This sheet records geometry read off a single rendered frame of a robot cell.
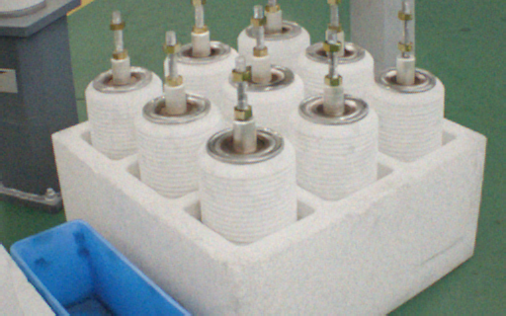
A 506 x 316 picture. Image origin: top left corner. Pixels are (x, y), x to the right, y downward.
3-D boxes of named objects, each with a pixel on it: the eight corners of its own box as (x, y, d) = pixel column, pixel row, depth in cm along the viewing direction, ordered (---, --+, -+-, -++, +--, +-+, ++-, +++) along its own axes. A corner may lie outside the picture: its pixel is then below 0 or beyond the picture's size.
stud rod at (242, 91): (251, 128, 81) (247, 55, 77) (246, 133, 80) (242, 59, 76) (241, 127, 81) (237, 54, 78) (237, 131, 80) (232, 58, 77)
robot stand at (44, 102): (-12, 197, 124) (-44, 23, 110) (36, 157, 136) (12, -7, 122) (55, 214, 119) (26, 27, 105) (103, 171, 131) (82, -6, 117)
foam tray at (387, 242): (72, 249, 110) (50, 133, 102) (285, 159, 132) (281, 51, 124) (246, 398, 83) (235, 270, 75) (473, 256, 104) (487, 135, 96)
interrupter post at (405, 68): (419, 83, 94) (419, 56, 93) (406, 88, 93) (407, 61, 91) (403, 77, 96) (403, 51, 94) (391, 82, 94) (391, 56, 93)
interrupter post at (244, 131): (227, 148, 82) (225, 117, 80) (248, 140, 83) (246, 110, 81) (242, 157, 80) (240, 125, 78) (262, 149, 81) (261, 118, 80)
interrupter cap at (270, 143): (191, 146, 82) (191, 140, 82) (254, 124, 86) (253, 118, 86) (235, 176, 77) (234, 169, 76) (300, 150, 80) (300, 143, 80)
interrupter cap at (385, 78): (448, 83, 94) (448, 78, 94) (410, 102, 90) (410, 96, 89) (400, 65, 99) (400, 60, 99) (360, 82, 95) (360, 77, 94)
